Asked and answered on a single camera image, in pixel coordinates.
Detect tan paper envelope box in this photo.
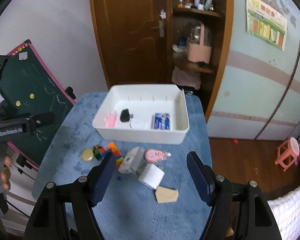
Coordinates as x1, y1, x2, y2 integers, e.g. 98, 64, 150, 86
155, 186, 179, 204

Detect white charger cube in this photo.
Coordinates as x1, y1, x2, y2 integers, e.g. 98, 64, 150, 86
138, 164, 165, 190

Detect pink round packet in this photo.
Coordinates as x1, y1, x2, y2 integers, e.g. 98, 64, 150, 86
144, 148, 172, 164

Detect yellow round lid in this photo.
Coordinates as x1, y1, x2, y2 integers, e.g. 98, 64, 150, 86
81, 148, 94, 162

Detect colourful puzzle cube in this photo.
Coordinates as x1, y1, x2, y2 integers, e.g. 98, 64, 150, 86
93, 141, 123, 168

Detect blue photo card box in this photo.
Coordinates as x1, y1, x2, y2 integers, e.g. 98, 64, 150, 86
153, 113, 170, 130

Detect pink hair roller clip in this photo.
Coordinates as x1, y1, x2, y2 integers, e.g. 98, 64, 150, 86
105, 109, 117, 128

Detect person's hand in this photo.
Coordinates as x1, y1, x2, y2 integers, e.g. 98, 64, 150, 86
0, 155, 12, 191

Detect blue fuzzy table cover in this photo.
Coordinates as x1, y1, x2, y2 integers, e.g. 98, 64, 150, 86
32, 92, 212, 239

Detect white quilted cloth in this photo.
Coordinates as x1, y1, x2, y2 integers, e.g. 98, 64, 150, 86
268, 186, 300, 240

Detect pink plastic stool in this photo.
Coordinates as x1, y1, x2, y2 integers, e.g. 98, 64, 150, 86
275, 137, 300, 172

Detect white plastic bin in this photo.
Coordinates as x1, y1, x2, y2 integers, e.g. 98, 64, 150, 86
92, 84, 190, 145

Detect pink folded cloth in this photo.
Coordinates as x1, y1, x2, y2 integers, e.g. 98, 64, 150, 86
172, 67, 201, 90

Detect brown wooden door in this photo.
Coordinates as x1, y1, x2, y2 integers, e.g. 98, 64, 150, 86
90, 0, 171, 87

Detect wooden corner shelf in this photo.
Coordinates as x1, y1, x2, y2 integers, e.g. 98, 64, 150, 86
173, 8, 224, 74

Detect small items on shelf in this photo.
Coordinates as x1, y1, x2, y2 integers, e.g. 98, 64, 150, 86
176, 0, 214, 11

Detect green chalkboard pink frame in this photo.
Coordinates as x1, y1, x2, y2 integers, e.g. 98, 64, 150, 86
0, 40, 75, 167

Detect colourful wall poster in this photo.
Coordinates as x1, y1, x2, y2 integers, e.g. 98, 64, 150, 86
245, 0, 287, 51

